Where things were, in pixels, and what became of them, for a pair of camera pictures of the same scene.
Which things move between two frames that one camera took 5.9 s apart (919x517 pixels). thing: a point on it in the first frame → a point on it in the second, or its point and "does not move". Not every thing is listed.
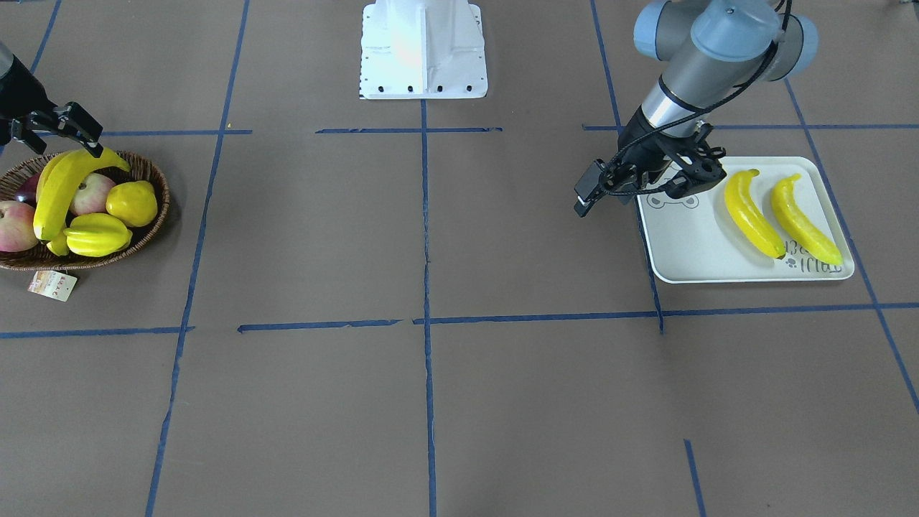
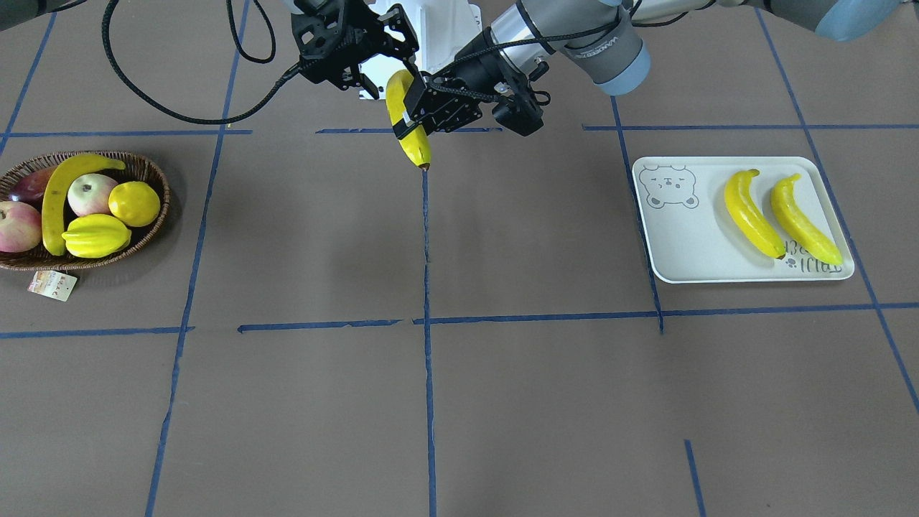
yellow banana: (749, 216) does not move
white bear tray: (696, 238) does not move
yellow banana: (54, 195) → (416, 143)
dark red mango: (27, 191) does not move
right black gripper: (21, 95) → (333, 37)
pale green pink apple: (91, 194) does not move
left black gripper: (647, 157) → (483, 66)
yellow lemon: (134, 202) does not move
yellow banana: (790, 212) does not move
